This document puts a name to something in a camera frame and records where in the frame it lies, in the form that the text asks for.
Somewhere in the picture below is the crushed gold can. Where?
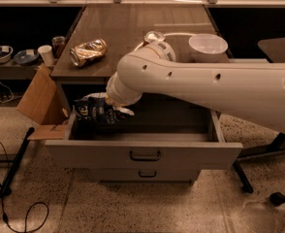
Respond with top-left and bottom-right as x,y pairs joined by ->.
70,39 -> 108,68

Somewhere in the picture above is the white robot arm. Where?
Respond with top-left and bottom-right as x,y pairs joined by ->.
107,42 -> 285,134

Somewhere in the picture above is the brown glass jar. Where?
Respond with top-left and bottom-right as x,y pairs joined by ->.
51,36 -> 66,58

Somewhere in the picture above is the black stand leg right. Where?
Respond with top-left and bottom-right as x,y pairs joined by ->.
233,133 -> 285,194

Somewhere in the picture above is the white paper cup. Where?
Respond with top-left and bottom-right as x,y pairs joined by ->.
38,45 -> 54,66

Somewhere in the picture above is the open top drawer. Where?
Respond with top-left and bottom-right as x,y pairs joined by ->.
46,94 -> 242,170

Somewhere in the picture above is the white bowl with card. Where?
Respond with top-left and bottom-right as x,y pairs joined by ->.
0,46 -> 14,64

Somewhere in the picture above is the black caster foot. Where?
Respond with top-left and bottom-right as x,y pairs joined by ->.
269,192 -> 285,206

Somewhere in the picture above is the cardboard box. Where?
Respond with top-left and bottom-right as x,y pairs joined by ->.
17,64 -> 68,141

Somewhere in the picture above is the black cable on floor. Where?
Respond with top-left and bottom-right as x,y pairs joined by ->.
0,121 -> 50,233

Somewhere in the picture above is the black floor bar left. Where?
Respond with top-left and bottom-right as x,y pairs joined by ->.
0,127 -> 35,198

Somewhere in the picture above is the grey drawer cabinet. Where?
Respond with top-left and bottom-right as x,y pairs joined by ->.
50,3 -> 238,183

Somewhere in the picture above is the red soda can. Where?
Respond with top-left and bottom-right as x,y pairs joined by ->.
143,31 -> 166,46

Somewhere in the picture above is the lower drawer front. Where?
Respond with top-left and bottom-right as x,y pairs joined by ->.
89,168 -> 202,183

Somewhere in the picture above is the blue bowl with card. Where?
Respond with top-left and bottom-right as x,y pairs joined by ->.
14,50 -> 39,65

